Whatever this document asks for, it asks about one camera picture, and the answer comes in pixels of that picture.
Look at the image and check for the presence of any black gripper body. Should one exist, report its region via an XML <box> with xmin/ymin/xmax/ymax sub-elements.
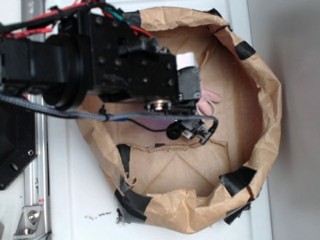
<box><xmin>86</xmin><ymin>13</ymin><xmax>201</xmax><ymax>113</ymax></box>

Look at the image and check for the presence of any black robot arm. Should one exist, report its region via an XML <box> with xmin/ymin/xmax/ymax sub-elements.
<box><xmin>0</xmin><ymin>10</ymin><xmax>201</xmax><ymax>114</ymax></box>

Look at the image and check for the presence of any pink plush bunny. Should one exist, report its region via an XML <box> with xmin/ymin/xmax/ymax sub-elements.
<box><xmin>196</xmin><ymin>89</ymin><xmax>223</xmax><ymax>116</ymax></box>

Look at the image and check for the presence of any brown paper bag tray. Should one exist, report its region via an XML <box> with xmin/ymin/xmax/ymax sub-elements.
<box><xmin>77</xmin><ymin>6</ymin><xmax>282</xmax><ymax>234</ymax></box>

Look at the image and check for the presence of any grey braided cable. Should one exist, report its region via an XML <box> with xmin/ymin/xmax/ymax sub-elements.
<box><xmin>0</xmin><ymin>92</ymin><xmax>219</xmax><ymax>145</ymax></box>

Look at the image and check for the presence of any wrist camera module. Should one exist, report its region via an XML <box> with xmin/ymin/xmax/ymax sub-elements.
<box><xmin>166</xmin><ymin>119</ymin><xmax>219</xmax><ymax>145</ymax></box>

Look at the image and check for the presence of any red and black wire bundle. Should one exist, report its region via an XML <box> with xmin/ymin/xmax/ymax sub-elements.
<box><xmin>0</xmin><ymin>0</ymin><xmax>153</xmax><ymax>41</ymax></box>

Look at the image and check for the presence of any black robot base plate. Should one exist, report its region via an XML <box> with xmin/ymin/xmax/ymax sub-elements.
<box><xmin>0</xmin><ymin>103</ymin><xmax>37</xmax><ymax>191</ymax></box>

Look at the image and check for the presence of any aluminium extrusion rail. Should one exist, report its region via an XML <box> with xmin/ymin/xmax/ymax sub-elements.
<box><xmin>12</xmin><ymin>0</ymin><xmax>52</xmax><ymax>240</ymax></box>

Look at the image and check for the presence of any metal corner bracket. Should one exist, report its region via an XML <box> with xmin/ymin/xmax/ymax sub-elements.
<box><xmin>13</xmin><ymin>205</ymin><xmax>46</xmax><ymax>240</ymax></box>

